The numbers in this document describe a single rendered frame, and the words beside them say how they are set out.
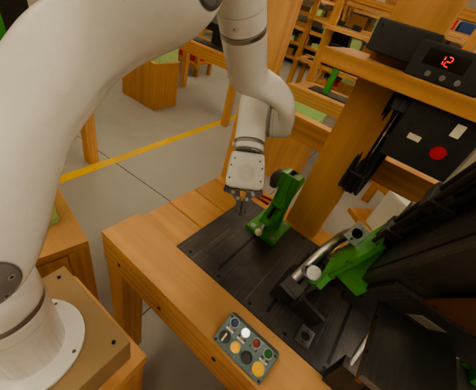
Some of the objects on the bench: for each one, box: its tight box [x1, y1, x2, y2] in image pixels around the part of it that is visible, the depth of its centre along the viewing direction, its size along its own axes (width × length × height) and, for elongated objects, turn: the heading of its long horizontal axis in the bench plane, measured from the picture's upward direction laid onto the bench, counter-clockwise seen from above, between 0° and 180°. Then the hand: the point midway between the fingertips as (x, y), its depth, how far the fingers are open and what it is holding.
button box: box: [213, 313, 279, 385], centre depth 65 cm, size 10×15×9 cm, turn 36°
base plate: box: [176, 200, 476, 390], centre depth 81 cm, size 42×110×2 cm, turn 36°
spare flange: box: [294, 323, 315, 350], centre depth 72 cm, size 6×4×1 cm
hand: (241, 208), depth 69 cm, fingers closed
